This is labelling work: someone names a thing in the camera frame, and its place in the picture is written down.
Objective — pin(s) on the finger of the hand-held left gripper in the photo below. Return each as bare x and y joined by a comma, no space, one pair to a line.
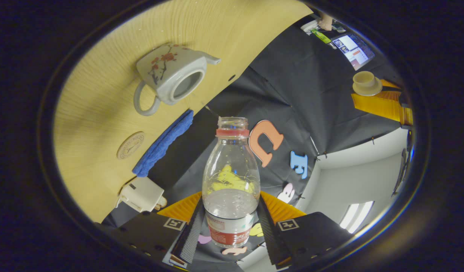
392,87
383,104

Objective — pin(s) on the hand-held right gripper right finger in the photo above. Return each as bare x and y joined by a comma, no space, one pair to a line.
267,234

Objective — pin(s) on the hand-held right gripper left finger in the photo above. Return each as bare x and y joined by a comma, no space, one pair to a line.
192,234

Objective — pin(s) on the clear plastic water bottle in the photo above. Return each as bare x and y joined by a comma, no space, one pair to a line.
232,177

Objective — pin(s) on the round brown coaster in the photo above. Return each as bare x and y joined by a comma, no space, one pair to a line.
130,145

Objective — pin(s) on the grey floral teacup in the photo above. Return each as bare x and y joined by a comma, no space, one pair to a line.
167,71

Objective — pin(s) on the green drink bottle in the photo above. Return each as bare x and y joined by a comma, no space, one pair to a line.
321,36

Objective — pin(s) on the computer monitor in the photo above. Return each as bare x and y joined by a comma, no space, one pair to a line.
352,51

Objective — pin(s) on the white toaster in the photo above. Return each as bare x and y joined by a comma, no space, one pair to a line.
141,194

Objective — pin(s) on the white rod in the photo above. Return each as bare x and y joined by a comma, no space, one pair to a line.
314,145

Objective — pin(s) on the ceiling light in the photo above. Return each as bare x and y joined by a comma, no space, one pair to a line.
356,217

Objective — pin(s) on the blue towel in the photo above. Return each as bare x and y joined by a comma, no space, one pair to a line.
162,145

